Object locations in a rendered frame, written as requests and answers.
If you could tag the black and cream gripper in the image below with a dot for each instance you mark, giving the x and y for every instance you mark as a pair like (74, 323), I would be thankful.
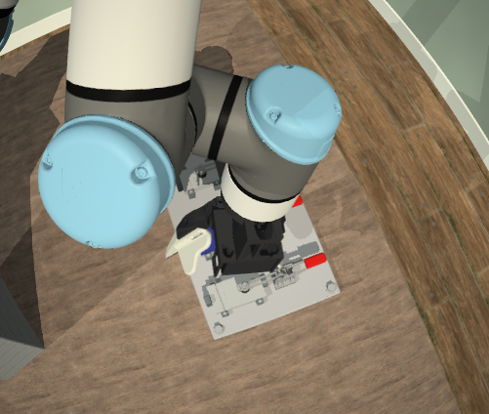
(193, 237)

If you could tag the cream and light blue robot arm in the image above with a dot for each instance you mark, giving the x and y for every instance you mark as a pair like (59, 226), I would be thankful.
(112, 168)

